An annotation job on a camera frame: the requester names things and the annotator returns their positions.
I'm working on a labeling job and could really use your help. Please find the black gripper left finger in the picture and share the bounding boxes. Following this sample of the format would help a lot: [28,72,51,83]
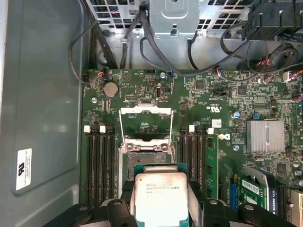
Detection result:
[51,181,138,227]

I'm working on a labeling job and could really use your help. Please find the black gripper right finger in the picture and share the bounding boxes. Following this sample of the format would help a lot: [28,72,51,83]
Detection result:
[188,181,296,227]

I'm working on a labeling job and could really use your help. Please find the silver CPU chip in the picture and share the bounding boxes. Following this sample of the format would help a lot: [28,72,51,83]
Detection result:
[133,162,190,227]

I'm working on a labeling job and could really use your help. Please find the metal CPU socket cover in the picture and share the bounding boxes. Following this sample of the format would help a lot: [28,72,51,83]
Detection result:
[119,104,175,145]

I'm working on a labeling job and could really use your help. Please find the blue expansion slot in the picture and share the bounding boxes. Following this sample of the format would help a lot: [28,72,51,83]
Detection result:
[231,175,238,211]

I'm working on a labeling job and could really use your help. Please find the RAM slot with black clip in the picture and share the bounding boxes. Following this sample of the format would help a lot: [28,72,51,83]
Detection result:
[179,125,187,187]
[107,126,119,206]
[91,126,102,206]
[195,126,206,190]

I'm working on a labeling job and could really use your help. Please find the RAM slot with white clip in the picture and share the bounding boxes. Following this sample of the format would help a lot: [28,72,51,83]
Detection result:
[99,125,110,206]
[187,124,196,187]
[84,125,95,206]

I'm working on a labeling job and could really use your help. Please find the CPU socket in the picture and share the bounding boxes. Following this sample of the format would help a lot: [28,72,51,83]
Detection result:
[117,136,178,183]

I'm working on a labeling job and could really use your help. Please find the green RAM stick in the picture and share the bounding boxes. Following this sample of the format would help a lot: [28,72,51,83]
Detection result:
[206,127,220,199]

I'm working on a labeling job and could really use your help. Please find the black graphics card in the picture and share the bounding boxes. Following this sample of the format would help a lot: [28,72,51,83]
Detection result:
[231,165,294,227]

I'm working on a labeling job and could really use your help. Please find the silver finned heatsink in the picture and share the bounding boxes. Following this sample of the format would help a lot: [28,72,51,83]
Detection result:
[246,120,286,153]

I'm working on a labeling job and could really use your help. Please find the white case sticker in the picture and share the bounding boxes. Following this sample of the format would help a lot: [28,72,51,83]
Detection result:
[16,148,33,191]

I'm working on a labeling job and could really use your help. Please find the green motherboard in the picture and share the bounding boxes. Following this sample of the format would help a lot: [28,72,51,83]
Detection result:
[81,68,303,227]

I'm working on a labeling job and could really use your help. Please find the silver coin battery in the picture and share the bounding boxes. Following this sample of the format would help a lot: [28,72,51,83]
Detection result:
[103,81,119,99]

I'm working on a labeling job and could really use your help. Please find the black and grey PC case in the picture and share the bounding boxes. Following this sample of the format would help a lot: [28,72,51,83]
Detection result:
[0,0,303,227]

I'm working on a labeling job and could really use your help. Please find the round black speaker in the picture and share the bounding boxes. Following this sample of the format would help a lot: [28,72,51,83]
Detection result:
[267,44,299,69]

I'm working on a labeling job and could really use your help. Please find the silver metal drive cage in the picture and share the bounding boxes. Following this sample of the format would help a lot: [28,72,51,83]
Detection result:
[84,0,254,41]

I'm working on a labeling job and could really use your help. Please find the black power connector cluster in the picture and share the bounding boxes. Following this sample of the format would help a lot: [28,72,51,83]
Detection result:
[246,0,303,43]

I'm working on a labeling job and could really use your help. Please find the thin black cable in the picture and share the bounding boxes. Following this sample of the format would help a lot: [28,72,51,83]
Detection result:
[68,20,101,85]

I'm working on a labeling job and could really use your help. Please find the thick black cable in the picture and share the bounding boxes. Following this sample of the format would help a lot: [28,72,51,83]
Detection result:
[138,4,251,76]

